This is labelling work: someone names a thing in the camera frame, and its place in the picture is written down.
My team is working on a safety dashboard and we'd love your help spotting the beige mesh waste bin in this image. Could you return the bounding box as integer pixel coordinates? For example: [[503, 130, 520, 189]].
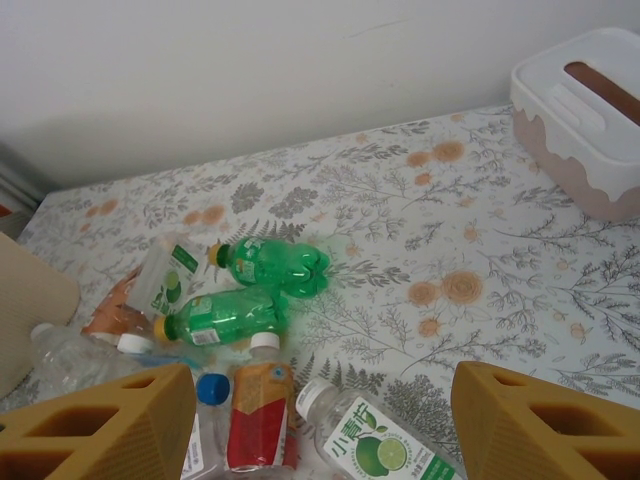
[[0, 232, 81, 401]]

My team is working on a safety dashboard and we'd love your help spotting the brown coffee drink bottle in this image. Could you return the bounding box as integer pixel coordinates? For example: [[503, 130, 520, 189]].
[[79, 264, 156, 341]]

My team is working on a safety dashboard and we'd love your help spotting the red orange tea bottle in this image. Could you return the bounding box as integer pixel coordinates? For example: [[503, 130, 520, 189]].
[[225, 332, 301, 474]]

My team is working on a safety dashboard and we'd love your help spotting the white pink tissue box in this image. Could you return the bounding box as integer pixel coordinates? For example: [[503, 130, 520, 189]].
[[509, 27, 640, 221]]

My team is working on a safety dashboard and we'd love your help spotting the crushed clear bottle white cap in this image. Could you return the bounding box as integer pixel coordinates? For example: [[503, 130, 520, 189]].
[[28, 322, 151, 396]]

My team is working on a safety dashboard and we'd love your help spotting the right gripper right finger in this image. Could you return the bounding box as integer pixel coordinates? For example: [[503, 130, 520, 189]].
[[451, 360, 640, 480]]

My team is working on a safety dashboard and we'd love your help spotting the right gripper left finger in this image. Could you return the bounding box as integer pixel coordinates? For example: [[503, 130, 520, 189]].
[[0, 363, 196, 480]]

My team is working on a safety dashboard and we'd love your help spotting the clear bottle blue cap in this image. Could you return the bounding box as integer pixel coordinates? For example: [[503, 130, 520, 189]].
[[177, 402, 234, 480]]

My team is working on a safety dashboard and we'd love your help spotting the lime juice bottle white cap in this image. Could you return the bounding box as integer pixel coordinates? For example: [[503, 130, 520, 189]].
[[117, 233, 210, 355], [294, 377, 466, 480]]

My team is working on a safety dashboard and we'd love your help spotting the green soda bottle yellow cap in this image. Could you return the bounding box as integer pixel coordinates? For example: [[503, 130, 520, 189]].
[[207, 235, 331, 301], [153, 287, 291, 349]]

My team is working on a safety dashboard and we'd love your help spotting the floral tablecloth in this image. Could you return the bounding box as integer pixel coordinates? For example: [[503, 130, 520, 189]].
[[0, 102, 640, 480]]

